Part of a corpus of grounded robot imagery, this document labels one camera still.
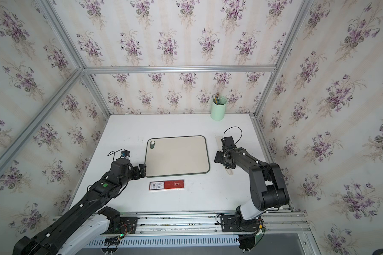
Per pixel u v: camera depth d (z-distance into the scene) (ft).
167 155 3.41
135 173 2.40
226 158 2.25
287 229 2.40
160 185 2.76
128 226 2.39
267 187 1.47
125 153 2.39
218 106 3.54
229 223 2.40
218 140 3.49
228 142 2.46
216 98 3.60
